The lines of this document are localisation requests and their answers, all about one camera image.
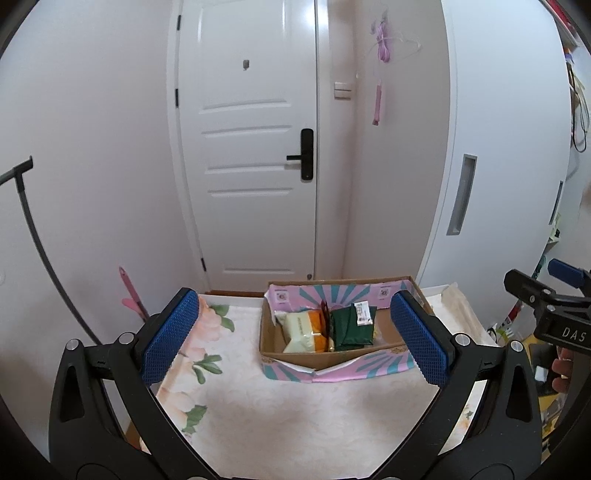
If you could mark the beige light switch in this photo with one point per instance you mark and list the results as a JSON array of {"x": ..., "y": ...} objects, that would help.
[{"x": 342, "y": 90}]

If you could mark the orange snack packet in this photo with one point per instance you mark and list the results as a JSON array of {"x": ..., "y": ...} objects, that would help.
[{"x": 316, "y": 321}]

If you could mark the green white box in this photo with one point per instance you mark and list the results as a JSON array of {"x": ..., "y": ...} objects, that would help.
[{"x": 504, "y": 331}]

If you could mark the pink shoehorn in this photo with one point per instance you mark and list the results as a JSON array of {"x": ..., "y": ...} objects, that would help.
[{"x": 131, "y": 295}]

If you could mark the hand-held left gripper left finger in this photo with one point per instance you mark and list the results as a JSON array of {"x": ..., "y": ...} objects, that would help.
[{"x": 171, "y": 341}]

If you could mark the white orange stick packet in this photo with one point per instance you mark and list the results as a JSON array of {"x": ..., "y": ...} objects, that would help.
[{"x": 364, "y": 314}]

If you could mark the pink striped cardboard box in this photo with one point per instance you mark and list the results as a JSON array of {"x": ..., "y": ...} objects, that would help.
[{"x": 323, "y": 374}]

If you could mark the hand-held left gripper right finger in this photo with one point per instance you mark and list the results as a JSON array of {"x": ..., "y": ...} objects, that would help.
[{"x": 418, "y": 341}]

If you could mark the floral tablecloth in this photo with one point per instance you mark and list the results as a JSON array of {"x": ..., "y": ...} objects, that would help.
[{"x": 277, "y": 415}]

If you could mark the white wardrobe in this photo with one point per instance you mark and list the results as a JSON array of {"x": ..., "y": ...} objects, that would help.
[{"x": 508, "y": 138}]

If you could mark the black pole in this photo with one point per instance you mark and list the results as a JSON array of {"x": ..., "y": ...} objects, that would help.
[{"x": 27, "y": 207}]

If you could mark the white door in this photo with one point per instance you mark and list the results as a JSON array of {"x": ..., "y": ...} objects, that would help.
[{"x": 249, "y": 221}]

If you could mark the person's right hand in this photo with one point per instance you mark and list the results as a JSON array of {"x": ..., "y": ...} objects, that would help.
[{"x": 561, "y": 374}]

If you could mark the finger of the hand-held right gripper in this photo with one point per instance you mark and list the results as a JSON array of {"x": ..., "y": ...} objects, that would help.
[
  {"x": 568, "y": 274},
  {"x": 531, "y": 288}
]

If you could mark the cream snack packet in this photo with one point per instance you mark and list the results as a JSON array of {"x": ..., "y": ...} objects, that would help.
[{"x": 300, "y": 330}]

